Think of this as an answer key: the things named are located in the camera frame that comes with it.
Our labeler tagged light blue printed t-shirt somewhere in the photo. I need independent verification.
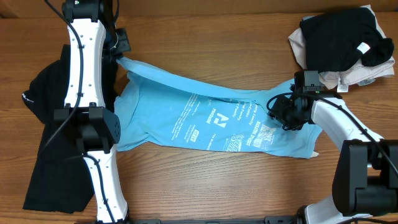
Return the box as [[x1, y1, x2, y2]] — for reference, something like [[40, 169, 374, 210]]
[[114, 57, 322, 159]]

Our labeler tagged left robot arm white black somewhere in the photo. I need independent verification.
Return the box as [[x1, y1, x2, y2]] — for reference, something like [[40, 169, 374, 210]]
[[53, 0, 131, 223]]

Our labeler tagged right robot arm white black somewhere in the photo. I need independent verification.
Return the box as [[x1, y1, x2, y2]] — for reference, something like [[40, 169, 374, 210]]
[[264, 90, 397, 223]]

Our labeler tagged beige folded garment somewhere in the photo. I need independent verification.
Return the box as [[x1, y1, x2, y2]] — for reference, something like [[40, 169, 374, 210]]
[[288, 5, 395, 92]]

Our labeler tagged black folded garment on pile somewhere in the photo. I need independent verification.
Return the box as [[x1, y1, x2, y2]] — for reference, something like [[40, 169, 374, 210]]
[[300, 7, 394, 72]]

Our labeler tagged black shirt on left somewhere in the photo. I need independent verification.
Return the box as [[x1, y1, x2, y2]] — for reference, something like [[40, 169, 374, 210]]
[[22, 44, 125, 214]]

